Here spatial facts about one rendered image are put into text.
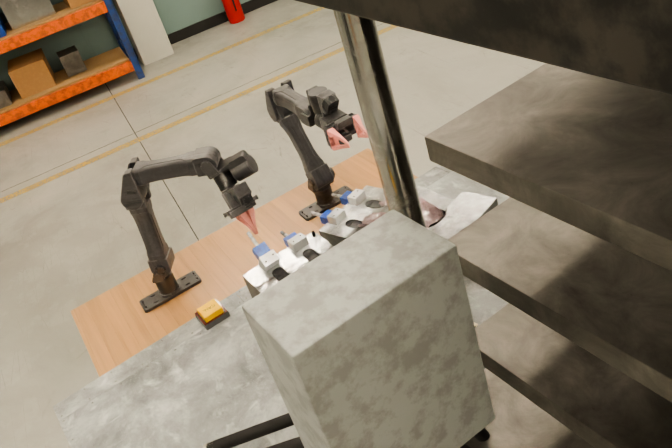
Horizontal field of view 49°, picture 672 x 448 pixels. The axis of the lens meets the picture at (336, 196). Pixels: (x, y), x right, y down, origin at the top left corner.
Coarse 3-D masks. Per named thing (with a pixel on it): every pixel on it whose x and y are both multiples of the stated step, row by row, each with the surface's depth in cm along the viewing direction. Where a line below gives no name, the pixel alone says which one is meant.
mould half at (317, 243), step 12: (312, 240) 223; (324, 240) 221; (288, 252) 221; (300, 252) 219; (324, 252) 217; (276, 264) 218; (288, 264) 216; (300, 264) 215; (252, 276) 216; (264, 276) 214; (252, 288) 215; (264, 288) 210
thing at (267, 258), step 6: (252, 240) 219; (258, 246) 218; (264, 246) 218; (258, 252) 217; (264, 252) 217; (270, 252) 216; (258, 258) 217; (264, 258) 215; (270, 258) 215; (276, 258) 215; (264, 264) 214; (270, 264) 214; (264, 270) 217
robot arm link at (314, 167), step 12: (276, 108) 241; (288, 120) 242; (288, 132) 244; (300, 132) 243; (300, 144) 243; (300, 156) 246; (312, 156) 244; (312, 168) 243; (324, 168) 244; (324, 180) 244
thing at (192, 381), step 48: (480, 192) 236; (480, 288) 199; (192, 336) 215; (240, 336) 209; (96, 384) 209; (144, 384) 203; (192, 384) 198; (240, 384) 194; (96, 432) 193; (144, 432) 188; (192, 432) 184; (288, 432) 176
